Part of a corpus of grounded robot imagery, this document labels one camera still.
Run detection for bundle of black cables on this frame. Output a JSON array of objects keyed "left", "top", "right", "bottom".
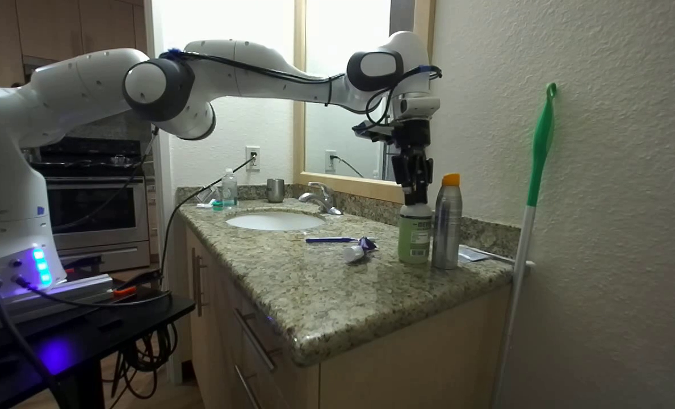
[{"left": 109, "top": 323, "right": 179, "bottom": 400}]

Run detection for crumpled toothpaste tube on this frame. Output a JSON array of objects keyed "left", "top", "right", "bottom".
[{"left": 343, "top": 236, "right": 379, "bottom": 264}]

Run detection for thick black cable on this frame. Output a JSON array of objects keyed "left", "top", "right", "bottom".
[{"left": 0, "top": 274, "right": 61, "bottom": 394}]

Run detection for wooden wall cabinets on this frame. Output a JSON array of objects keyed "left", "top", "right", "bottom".
[{"left": 0, "top": 0, "right": 149, "bottom": 89}]

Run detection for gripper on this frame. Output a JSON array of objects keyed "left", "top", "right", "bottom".
[{"left": 391, "top": 119, "right": 435, "bottom": 206}]

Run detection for white sink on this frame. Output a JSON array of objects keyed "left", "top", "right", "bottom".
[{"left": 225, "top": 210, "right": 326, "bottom": 232}]

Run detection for green and white pump bottle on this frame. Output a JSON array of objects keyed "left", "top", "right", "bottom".
[{"left": 397, "top": 202, "right": 433, "bottom": 265}]

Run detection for clear plastic water bottle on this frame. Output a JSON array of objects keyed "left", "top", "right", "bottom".
[{"left": 221, "top": 168, "right": 239, "bottom": 208}]

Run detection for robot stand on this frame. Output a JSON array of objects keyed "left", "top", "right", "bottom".
[{"left": 0, "top": 274, "right": 196, "bottom": 409}]

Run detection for silver spray can orange cap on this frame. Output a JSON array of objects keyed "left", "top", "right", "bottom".
[{"left": 431, "top": 173, "right": 463, "bottom": 270}]

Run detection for drawer handle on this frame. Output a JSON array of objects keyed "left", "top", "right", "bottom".
[
  {"left": 233, "top": 308, "right": 277, "bottom": 373},
  {"left": 234, "top": 364, "right": 263, "bottom": 409}
]

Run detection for mop with green handle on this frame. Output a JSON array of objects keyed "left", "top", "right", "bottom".
[{"left": 489, "top": 82, "right": 559, "bottom": 409}]

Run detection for stainless steel oven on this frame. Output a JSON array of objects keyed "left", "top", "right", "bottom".
[{"left": 30, "top": 135, "right": 152, "bottom": 274}]

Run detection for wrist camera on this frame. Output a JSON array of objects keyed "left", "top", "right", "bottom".
[{"left": 353, "top": 121, "right": 398, "bottom": 144}]

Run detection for flat grey packet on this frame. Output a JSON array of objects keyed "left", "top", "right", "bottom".
[{"left": 458, "top": 245, "right": 492, "bottom": 264}]

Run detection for cabinet door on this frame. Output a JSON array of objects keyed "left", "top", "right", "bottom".
[{"left": 185, "top": 223, "right": 231, "bottom": 409}]

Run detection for chrome tap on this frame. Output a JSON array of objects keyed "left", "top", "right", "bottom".
[{"left": 298, "top": 181, "right": 344, "bottom": 216}]

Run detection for cabinet door handle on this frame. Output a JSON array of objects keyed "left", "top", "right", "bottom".
[{"left": 192, "top": 247, "right": 209, "bottom": 318}]

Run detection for wood framed mirror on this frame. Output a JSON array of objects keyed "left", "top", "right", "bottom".
[{"left": 292, "top": 0, "right": 437, "bottom": 205}]

